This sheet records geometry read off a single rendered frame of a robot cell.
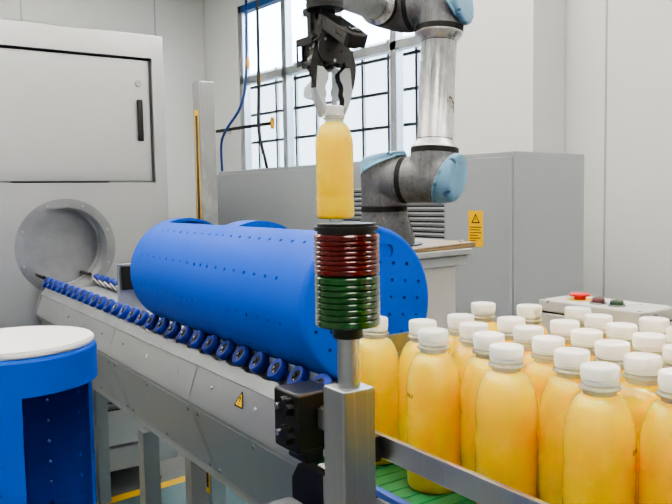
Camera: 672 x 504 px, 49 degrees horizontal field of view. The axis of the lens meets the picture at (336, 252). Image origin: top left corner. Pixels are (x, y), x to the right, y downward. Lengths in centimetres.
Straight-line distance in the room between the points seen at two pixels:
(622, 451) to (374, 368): 39
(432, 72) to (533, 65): 229
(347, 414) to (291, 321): 55
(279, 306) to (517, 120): 294
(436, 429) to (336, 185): 56
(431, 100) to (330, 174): 50
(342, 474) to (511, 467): 23
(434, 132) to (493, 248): 124
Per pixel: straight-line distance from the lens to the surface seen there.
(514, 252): 290
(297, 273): 124
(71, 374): 136
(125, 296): 242
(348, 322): 69
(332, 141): 135
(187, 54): 709
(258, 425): 143
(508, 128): 410
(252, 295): 136
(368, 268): 68
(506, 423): 87
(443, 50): 180
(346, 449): 72
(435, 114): 176
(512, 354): 86
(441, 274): 180
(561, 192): 316
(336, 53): 140
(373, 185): 180
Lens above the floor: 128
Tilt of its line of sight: 4 degrees down
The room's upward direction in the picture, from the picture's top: 1 degrees counter-clockwise
